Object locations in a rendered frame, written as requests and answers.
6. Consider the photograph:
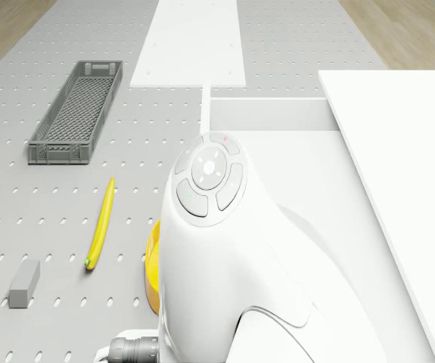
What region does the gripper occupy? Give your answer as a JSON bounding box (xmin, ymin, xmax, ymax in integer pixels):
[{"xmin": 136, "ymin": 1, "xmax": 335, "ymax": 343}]
[{"xmin": 95, "ymin": 327, "xmax": 162, "ymax": 363}]

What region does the yellow bowl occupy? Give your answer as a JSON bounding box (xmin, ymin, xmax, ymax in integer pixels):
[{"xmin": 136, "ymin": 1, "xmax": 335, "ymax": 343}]
[{"xmin": 143, "ymin": 219, "xmax": 163, "ymax": 315}]

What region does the grey cube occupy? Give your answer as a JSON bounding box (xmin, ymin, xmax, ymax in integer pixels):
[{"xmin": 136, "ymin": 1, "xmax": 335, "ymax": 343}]
[{"xmin": 8, "ymin": 259, "xmax": 42, "ymax": 309}]

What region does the dark grey basket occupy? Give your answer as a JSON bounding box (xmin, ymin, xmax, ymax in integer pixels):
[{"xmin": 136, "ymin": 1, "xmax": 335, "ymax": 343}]
[{"xmin": 27, "ymin": 60, "xmax": 124, "ymax": 166}]

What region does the white drawer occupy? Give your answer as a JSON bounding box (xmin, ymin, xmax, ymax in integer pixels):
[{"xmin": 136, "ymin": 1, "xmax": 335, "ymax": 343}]
[{"xmin": 200, "ymin": 83, "xmax": 435, "ymax": 363}]

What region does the white board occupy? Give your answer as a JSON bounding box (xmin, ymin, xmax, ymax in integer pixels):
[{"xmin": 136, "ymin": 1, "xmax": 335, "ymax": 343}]
[{"xmin": 129, "ymin": 0, "xmax": 248, "ymax": 89}]

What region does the white cabinet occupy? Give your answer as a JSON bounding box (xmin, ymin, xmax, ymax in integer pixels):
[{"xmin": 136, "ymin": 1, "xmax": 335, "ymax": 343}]
[{"xmin": 318, "ymin": 70, "xmax": 435, "ymax": 363}]

